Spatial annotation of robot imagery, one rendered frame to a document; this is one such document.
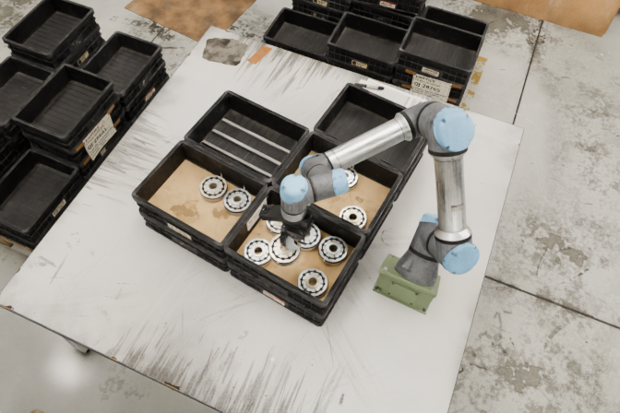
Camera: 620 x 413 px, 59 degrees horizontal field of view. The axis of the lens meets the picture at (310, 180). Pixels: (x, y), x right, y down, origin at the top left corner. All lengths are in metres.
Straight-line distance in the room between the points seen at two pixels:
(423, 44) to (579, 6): 1.51
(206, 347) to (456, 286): 0.93
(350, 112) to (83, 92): 1.41
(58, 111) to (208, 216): 1.21
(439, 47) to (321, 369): 1.94
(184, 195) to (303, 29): 1.72
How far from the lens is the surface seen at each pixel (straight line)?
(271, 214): 1.66
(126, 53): 3.33
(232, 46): 2.78
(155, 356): 2.02
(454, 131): 1.59
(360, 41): 3.31
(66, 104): 3.01
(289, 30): 3.51
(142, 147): 2.44
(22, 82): 3.37
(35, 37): 3.42
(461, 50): 3.22
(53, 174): 3.04
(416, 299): 1.98
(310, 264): 1.94
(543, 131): 3.66
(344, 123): 2.29
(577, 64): 4.18
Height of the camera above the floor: 2.59
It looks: 57 degrees down
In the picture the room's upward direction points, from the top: 3 degrees clockwise
